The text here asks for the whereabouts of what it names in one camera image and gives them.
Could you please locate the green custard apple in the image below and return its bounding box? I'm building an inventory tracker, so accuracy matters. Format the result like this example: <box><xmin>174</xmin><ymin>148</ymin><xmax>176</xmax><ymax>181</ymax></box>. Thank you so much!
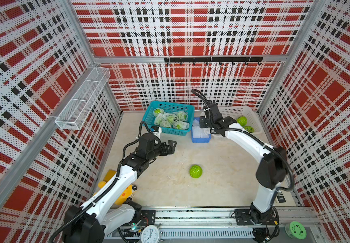
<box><xmin>237</xmin><ymin>116</ymin><xmax>247</xmax><ymax>127</ymax></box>
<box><xmin>244</xmin><ymin>126</ymin><xmax>255</xmax><ymax>133</ymax></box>
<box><xmin>189</xmin><ymin>165</ymin><xmax>203</xmax><ymax>179</ymax></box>

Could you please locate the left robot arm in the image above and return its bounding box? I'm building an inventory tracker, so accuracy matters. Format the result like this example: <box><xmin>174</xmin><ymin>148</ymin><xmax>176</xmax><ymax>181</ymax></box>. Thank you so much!
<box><xmin>48</xmin><ymin>133</ymin><xmax>177</xmax><ymax>243</ymax></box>

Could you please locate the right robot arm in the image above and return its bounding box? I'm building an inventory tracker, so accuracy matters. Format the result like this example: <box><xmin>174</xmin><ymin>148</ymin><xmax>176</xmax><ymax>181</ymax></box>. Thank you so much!
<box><xmin>199</xmin><ymin>103</ymin><xmax>294</xmax><ymax>225</ymax></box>

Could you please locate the stack of white foam nets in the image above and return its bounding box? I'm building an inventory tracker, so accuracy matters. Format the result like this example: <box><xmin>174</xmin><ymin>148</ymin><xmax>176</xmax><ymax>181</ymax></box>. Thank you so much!
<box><xmin>191</xmin><ymin>117</ymin><xmax>210</xmax><ymax>139</ymax></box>

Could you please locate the blue plastic tray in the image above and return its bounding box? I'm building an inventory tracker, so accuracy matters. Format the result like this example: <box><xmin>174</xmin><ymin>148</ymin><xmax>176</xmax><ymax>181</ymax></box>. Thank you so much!
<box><xmin>191</xmin><ymin>117</ymin><xmax>211</xmax><ymax>143</ymax></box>

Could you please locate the teal plastic basket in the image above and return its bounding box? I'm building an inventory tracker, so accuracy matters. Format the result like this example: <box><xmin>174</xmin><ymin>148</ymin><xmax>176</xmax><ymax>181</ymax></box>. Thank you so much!
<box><xmin>142</xmin><ymin>101</ymin><xmax>195</xmax><ymax>136</ymax></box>

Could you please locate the white plastic basket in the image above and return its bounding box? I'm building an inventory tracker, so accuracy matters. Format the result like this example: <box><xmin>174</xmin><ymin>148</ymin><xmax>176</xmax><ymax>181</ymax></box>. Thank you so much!
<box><xmin>219</xmin><ymin>106</ymin><xmax>264</xmax><ymax>135</ymax></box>

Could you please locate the yellow plush toy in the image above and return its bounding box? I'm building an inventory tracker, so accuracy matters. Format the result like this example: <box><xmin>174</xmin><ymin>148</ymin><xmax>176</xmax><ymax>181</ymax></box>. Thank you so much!
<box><xmin>95</xmin><ymin>166</ymin><xmax>138</xmax><ymax>207</ymax></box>

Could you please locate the white remote control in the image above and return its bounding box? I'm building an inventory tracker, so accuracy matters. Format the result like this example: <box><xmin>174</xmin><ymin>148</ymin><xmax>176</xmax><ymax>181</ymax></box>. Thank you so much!
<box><xmin>276</xmin><ymin>191</ymin><xmax>286</xmax><ymax>203</ymax></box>

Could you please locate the green tape spool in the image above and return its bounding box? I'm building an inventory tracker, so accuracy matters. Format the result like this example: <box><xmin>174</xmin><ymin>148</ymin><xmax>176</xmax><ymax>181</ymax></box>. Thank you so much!
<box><xmin>285</xmin><ymin>221</ymin><xmax>307</xmax><ymax>240</ymax></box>

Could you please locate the black hook rail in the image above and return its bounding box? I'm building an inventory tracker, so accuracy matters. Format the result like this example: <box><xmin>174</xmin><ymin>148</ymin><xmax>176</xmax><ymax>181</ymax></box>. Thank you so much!
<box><xmin>164</xmin><ymin>57</ymin><xmax>264</xmax><ymax>64</ymax></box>

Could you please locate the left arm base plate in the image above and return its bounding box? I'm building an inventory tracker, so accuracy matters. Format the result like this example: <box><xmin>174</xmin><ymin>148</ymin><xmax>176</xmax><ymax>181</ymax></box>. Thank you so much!
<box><xmin>123</xmin><ymin>210</ymin><xmax>156</xmax><ymax>227</ymax></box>

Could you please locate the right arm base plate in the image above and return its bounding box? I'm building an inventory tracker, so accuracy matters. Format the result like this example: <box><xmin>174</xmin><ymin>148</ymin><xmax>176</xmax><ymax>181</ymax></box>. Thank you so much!
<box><xmin>234</xmin><ymin>209</ymin><xmax>278</xmax><ymax>226</ymax></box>

